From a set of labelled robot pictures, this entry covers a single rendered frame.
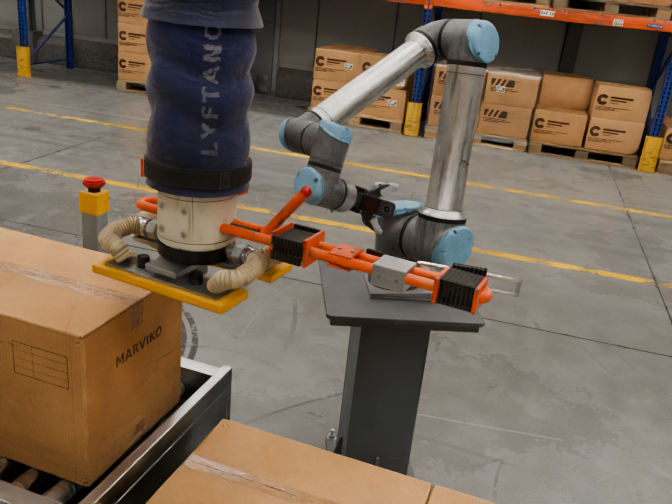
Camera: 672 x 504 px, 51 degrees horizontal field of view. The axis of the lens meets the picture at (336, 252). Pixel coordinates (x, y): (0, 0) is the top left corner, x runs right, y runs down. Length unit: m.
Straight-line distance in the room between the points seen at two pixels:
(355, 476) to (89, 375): 0.70
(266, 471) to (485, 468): 1.25
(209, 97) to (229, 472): 0.93
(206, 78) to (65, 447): 0.91
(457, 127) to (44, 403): 1.32
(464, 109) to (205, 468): 1.21
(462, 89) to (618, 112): 6.58
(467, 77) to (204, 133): 0.94
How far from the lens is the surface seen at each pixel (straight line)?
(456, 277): 1.31
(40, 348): 1.68
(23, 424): 1.83
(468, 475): 2.84
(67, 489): 1.83
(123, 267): 1.57
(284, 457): 1.89
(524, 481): 2.89
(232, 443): 1.93
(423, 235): 2.15
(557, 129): 8.61
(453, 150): 2.11
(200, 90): 1.39
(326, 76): 8.88
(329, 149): 1.79
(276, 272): 1.58
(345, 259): 1.37
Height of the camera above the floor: 1.71
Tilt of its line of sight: 21 degrees down
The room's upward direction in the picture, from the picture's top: 6 degrees clockwise
